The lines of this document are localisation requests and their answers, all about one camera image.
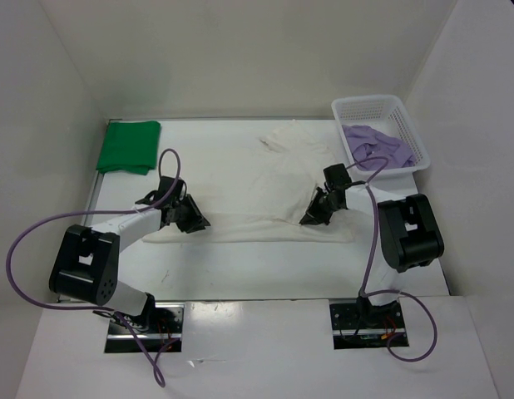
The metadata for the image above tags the white t shirt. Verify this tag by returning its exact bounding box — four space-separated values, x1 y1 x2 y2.
143 121 353 244

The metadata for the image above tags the green t shirt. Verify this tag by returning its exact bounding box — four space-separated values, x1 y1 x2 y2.
96 121 161 175

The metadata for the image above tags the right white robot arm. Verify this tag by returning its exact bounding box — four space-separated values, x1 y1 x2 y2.
299 181 444 327

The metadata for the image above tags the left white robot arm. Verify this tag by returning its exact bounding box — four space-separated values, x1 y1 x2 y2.
49 195 210 333

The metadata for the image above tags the purple t shirt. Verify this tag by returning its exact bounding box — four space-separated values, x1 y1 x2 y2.
342 125 417 171

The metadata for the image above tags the white plastic basket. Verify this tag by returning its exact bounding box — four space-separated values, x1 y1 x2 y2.
331 95 431 180

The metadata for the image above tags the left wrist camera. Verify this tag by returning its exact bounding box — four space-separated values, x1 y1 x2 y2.
156 176 186 201

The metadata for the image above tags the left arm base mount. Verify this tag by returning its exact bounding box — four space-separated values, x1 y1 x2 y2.
104 302 185 354

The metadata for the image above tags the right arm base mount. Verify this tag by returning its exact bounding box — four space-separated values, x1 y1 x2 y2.
329 298 409 350

